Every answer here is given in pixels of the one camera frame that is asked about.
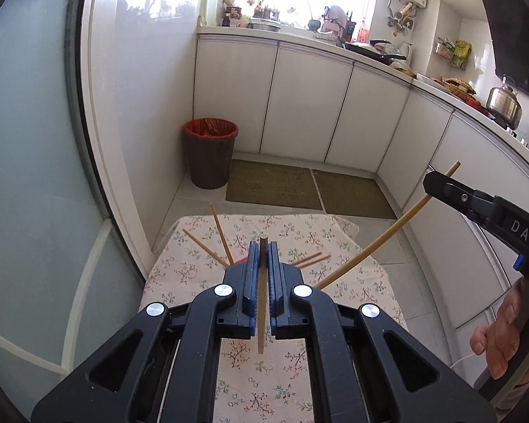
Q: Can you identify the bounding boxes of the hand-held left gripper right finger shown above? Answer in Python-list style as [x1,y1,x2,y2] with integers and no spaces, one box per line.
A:
[267,241,497,423]

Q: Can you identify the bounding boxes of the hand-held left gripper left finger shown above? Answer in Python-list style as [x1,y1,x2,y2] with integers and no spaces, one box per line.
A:
[31,240,263,423]

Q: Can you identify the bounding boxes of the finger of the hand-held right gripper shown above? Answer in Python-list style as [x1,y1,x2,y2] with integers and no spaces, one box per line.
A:
[423,170,497,230]

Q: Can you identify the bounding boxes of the light bamboo chopstick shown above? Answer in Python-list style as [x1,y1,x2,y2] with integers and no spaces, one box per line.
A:
[209,203,235,267]
[316,161,462,290]
[258,234,269,354]
[293,252,323,268]
[296,253,332,269]
[182,228,230,269]

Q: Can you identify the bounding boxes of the person's right hand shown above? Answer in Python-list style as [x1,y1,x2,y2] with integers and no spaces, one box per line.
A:
[469,282,524,380]

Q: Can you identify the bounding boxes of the white cabinet with drawers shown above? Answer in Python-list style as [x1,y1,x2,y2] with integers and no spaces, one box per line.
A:
[377,84,529,362]

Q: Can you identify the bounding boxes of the floral tablecloth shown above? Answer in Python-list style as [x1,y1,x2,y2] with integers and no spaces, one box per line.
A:
[141,214,408,423]

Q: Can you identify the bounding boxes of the brown floor mat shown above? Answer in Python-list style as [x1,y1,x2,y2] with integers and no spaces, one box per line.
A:
[313,170,398,220]
[226,159,323,211]

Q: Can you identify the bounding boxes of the steel kettle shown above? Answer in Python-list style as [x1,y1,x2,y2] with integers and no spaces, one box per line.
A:
[486,77,523,129]

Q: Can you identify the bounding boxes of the bamboo tray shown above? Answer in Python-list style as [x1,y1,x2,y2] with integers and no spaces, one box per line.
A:
[441,78,477,95]

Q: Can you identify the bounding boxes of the brown trash bin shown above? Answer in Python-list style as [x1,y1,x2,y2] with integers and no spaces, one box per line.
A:
[183,117,239,190]

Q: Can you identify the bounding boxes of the yellow bag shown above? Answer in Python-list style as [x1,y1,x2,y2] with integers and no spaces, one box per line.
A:
[454,39,472,71]

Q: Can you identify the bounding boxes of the black frying pan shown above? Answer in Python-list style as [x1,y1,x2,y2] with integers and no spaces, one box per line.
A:
[344,39,407,63]

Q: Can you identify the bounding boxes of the white cabinet with doors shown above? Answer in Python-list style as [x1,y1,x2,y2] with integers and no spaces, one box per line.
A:
[195,35,413,174]

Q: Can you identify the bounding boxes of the dark range hood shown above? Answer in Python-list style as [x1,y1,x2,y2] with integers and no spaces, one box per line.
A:
[474,0,529,102]

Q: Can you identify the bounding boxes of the black knife block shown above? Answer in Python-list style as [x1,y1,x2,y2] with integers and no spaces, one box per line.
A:
[341,9,358,42]

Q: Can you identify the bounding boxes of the grey cloth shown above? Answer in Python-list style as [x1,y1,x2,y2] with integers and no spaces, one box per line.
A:
[322,5,349,31]

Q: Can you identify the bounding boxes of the steel bowl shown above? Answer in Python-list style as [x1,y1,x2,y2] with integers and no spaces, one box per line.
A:
[248,18,282,32]

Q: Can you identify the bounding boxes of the frosted glass sliding door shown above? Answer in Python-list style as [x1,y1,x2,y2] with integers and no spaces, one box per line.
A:
[0,0,155,423]

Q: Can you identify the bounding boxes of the pale cutting board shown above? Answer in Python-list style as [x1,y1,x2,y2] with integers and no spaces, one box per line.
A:
[203,0,223,27]

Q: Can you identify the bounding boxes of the wall rack basket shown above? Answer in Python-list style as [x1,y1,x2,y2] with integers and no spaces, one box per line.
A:
[434,37,457,60]

